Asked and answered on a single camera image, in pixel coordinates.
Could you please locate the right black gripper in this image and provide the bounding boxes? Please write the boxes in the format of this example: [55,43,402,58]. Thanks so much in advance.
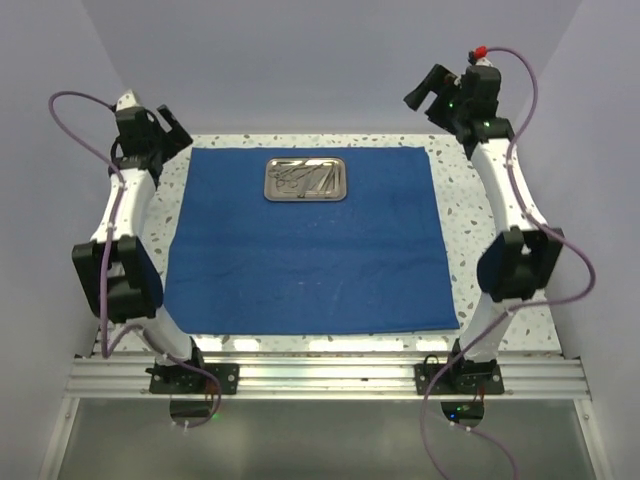
[403,66,467,137]

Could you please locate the steel instrument tray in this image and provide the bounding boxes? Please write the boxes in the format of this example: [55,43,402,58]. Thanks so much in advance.
[264,157,347,202]

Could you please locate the steel surgical scissors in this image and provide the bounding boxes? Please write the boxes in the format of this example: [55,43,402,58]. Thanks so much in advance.
[267,160,321,188]

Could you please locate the blue surgical cloth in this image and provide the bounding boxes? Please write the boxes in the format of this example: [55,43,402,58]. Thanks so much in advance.
[165,147,458,335]

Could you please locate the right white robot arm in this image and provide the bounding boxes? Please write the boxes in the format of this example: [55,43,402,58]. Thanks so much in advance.
[404,63,562,395]

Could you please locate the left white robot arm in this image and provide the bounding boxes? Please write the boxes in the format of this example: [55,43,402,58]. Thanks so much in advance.
[72,95,208,393]

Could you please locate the steel tweezers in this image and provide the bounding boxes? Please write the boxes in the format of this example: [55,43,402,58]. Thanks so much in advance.
[324,167,341,196]

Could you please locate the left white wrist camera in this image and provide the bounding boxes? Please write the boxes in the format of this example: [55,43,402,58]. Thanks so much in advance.
[115,89,143,112]

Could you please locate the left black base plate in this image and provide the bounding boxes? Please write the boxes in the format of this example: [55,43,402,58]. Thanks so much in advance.
[145,363,240,395]

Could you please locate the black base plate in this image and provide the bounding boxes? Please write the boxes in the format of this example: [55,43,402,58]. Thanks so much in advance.
[145,363,240,395]
[413,363,505,396]

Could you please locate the aluminium rail frame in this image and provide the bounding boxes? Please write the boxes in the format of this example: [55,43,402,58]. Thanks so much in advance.
[38,130,614,480]

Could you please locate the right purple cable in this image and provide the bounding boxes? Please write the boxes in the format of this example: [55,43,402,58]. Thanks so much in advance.
[418,45,597,480]

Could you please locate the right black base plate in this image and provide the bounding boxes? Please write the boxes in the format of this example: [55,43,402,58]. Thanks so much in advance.
[413,363,505,396]

